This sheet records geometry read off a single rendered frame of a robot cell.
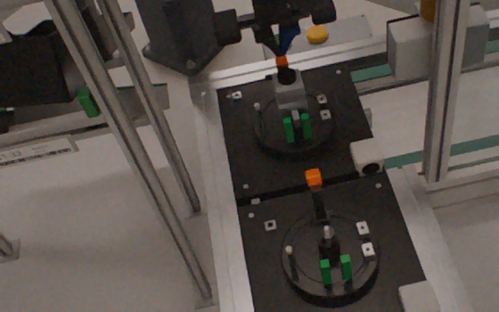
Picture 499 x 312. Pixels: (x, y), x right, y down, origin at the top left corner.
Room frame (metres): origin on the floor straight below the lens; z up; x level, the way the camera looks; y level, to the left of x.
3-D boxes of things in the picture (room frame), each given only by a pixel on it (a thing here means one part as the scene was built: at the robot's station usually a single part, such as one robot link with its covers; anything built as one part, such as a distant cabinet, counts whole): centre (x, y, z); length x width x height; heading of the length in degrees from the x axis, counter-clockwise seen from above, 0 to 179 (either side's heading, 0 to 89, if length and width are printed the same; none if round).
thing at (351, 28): (0.92, -0.07, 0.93); 0.21 x 0.07 x 0.06; 94
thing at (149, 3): (1.06, 0.20, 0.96); 0.15 x 0.15 x 0.20; 50
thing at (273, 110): (0.70, 0.00, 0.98); 0.14 x 0.14 x 0.02
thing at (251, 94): (0.70, 0.00, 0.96); 0.24 x 0.24 x 0.02; 4
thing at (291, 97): (0.69, 0.00, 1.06); 0.08 x 0.04 x 0.07; 4
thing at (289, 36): (0.77, -0.01, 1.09); 0.06 x 0.04 x 0.07; 4
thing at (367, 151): (0.61, -0.10, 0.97); 0.05 x 0.05 x 0.04; 4
